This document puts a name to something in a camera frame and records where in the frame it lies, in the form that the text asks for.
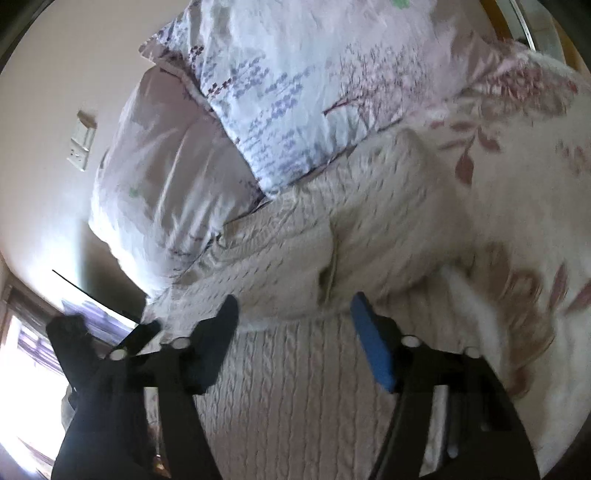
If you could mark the wooden headboard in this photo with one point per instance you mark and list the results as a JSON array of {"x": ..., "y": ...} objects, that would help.
[{"x": 496, "y": 18}]

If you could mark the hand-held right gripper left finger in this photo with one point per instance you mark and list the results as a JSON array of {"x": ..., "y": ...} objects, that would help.
[{"x": 216, "y": 344}]

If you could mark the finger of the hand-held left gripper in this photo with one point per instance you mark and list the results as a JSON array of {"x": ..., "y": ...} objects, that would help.
[
  {"x": 69, "y": 337},
  {"x": 141, "y": 336}
]

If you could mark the window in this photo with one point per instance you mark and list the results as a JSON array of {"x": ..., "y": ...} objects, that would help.
[{"x": 27, "y": 369}]

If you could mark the pink floral pillow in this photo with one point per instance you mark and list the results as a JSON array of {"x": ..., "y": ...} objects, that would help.
[{"x": 161, "y": 184}]

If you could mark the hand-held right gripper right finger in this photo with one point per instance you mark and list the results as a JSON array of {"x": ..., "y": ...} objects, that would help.
[{"x": 374, "y": 344}]

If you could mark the floral duvet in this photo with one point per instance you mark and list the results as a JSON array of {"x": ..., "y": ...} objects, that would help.
[{"x": 531, "y": 194}]

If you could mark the dark screen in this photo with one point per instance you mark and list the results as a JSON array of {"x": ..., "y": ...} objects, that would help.
[{"x": 104, "y": 302}]

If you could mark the floral pillow with tree print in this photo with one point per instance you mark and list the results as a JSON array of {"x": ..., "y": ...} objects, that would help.
[{"x": 300, "y": 92}]

